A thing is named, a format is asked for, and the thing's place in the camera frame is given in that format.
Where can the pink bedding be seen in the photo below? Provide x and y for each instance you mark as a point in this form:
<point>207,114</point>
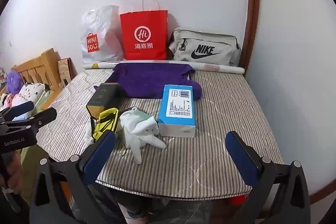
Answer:
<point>11,102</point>

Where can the wooden headboard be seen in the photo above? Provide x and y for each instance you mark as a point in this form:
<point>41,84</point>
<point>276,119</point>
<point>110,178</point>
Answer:
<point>44,64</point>

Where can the brown wooden floor trim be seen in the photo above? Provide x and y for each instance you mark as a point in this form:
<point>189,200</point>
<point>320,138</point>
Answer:
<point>324,195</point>

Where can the rolled patterned paper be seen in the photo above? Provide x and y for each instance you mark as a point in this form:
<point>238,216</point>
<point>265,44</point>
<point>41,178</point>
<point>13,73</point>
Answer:
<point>225,69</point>

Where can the purple towel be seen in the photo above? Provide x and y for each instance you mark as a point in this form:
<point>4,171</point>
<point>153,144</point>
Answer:
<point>147,79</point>

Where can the white dotted pillow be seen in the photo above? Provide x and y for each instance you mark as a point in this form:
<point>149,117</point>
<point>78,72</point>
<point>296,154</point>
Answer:
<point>31,92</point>

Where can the brown wooden door frame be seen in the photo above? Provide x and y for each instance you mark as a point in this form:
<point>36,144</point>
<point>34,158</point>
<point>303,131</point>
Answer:
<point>252,3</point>

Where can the white socks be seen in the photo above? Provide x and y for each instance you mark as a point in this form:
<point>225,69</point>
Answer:
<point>136,132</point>

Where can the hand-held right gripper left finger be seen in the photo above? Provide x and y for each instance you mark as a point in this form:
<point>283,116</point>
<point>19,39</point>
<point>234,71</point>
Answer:
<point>98,154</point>

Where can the patterned book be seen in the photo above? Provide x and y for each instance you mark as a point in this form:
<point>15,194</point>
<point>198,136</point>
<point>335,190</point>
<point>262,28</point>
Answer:
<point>64,69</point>

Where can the light green bedding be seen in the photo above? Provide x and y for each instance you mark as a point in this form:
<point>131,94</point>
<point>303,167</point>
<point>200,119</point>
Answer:
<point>46,100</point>

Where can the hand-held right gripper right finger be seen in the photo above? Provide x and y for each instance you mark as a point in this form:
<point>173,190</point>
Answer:
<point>240,158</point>

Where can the purple plush toy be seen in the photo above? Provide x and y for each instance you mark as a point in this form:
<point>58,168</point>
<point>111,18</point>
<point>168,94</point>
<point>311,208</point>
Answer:
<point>15,82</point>

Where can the dark green box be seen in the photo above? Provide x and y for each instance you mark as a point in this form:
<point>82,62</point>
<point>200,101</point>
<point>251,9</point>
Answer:
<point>102,98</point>

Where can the white plastic shopping bag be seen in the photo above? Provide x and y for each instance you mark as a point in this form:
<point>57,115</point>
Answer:
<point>102,27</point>

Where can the person's left hand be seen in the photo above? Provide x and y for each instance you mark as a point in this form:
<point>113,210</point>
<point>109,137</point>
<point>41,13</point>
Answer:
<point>13,171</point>

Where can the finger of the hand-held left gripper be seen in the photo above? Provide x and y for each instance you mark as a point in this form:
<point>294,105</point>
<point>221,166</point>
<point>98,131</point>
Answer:
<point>44,116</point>
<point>22,108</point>

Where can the blue tissue pack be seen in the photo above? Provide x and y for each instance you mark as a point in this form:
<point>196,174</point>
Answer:
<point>178,108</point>

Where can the wooden bedside table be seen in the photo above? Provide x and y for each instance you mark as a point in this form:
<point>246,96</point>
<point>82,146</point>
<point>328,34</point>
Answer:
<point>56,96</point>

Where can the grey waist bag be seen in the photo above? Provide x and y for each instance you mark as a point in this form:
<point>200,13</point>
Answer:
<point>210,40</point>

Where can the red paper bag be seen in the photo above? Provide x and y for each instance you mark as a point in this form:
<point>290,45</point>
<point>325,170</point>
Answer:
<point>144,22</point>

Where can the yellow black mesh pouch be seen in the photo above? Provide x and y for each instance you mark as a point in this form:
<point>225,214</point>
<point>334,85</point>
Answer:
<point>105,121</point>

